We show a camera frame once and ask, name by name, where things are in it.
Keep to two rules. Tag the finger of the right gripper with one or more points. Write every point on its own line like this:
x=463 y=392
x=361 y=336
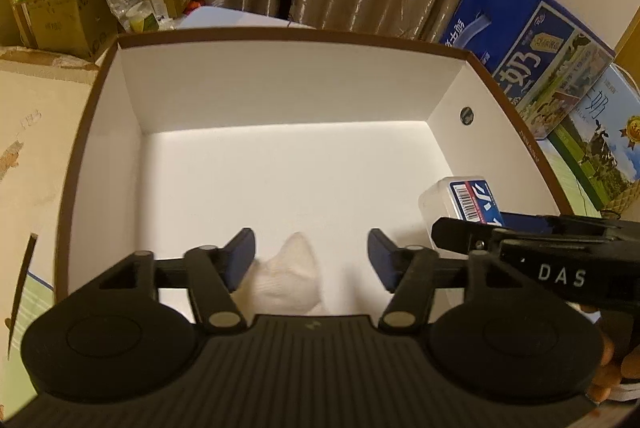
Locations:
x=570 y=225
x=465 y=236

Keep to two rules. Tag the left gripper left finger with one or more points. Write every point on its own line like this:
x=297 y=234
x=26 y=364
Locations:
x=213 y=274

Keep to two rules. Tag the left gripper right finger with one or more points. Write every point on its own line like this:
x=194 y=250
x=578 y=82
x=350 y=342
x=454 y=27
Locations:
x=408 y=273

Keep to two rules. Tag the clear blue label box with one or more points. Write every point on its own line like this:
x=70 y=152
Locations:
x=463 y=198

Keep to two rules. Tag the white sock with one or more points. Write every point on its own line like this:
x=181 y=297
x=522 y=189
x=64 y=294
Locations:
x=287 y=284

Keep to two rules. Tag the person's right hand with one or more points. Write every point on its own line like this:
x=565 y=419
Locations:
x=620 y=358

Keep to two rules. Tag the light blue milk carton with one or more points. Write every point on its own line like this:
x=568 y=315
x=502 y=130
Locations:
x=599 y=138

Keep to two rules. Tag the brown cardboard storage box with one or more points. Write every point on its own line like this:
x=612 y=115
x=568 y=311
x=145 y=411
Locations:
x=190 y=135

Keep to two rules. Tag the dark blue milk carton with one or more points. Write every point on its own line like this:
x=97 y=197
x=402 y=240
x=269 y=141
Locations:
x=543 y=58

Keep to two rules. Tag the cartoon print bedsheet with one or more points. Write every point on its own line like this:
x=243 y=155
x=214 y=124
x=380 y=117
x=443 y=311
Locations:
x=43 y=96

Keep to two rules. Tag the checkered tablecloth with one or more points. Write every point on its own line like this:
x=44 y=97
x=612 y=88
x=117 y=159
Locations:
x=123 y=350

